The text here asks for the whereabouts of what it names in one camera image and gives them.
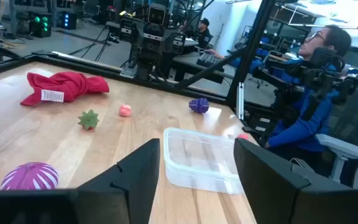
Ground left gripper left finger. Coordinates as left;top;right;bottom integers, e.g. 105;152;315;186
73;138;161;224

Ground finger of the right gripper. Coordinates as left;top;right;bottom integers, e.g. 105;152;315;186
119;19;144;41
168;30;186;54

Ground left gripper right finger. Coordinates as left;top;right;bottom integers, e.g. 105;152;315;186
233;138;311;224

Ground purple grape cluster toy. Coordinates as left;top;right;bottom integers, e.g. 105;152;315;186
188;97;210;114

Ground small strawberry toy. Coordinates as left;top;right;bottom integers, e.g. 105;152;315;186
77;109;100;131

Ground clear plastic tupperware container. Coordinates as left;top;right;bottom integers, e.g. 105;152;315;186
163;126;245;195

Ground person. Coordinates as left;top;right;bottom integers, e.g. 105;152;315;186
211;24;354;175
194;17;214;49

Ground dark grey desk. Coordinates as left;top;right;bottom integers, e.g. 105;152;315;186
169;51;234;83

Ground black keyboard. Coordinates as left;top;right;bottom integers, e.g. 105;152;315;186
196;52;226;68

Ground black computer blue lights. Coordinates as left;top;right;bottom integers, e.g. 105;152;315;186
61;11;78;30

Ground red cloth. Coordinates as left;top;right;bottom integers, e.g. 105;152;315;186
19;71;110;107

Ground black computer green lights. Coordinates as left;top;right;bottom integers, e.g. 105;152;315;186
29;11;53;39

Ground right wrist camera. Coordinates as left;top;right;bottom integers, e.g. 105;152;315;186
147;5;168;26

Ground black aluminium frame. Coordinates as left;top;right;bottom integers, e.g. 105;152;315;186
0;0;278;108

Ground office chair white frame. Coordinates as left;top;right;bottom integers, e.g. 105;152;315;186
315;73;358;190

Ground silver aluminium bracket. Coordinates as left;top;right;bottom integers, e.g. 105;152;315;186
236;82;245;121

